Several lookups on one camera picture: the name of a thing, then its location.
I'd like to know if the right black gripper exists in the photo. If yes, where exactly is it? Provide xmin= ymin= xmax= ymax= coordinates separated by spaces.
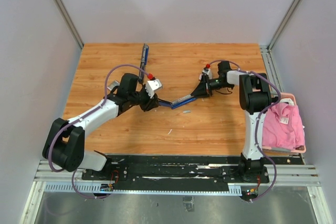
xmin=192 ymin=74 xmax=233 ymax=98

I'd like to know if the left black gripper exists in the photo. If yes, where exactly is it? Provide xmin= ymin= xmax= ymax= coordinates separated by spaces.
xmin=129 ymin=83 xmax=158 ymax=112

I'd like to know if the blue stapler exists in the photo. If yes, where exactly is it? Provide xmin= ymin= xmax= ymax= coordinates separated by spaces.
xmin=138 ymin=44 xmax=149 ymax=84
xmin=157 ymin=95 xmax=196 ymax=110

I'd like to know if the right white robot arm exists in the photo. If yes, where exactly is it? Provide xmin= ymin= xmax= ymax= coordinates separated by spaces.
xmin=191 ymin=61 xmax=272 ymax=183

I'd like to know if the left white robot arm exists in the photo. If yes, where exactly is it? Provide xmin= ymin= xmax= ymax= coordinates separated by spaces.
xmin=42 ymin=73 xmax=163 ymax=180

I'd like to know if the silver staple strip block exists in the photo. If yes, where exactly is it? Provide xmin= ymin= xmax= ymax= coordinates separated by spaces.
xmin=107 ymin=80 xmax=120 ymax=91

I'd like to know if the pink cloth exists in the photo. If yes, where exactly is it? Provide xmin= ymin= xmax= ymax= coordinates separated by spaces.
xmin=262 ymin=102 xmax=306 ymax=150

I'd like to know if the pink plastic basket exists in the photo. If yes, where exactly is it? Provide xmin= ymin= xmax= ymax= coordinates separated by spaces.
xmin=262 ymin=92 xmax=307 ymax=154

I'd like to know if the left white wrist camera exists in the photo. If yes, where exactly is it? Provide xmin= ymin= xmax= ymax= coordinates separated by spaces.
xmin=145 ymin=79 xmax=163 ymax=98

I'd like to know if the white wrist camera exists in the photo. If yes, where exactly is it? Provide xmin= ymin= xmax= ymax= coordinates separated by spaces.
xmin=145 ymin=79 xmax=163 ymax=98
xmin=202 ymin=67 xmax=213 ymax=79

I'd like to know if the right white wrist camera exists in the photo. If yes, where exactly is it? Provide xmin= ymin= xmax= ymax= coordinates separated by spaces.
xmin=202 ymin=67 xmax=213 ymax=79

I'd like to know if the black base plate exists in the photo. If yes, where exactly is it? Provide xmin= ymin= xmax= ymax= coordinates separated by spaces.
xmin=51 ymin=153 xmax=305 ymax=193

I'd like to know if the grey cable duct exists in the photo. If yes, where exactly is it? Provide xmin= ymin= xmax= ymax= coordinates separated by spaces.
xmin=45 ymin=182 xmax=242 ymax=196

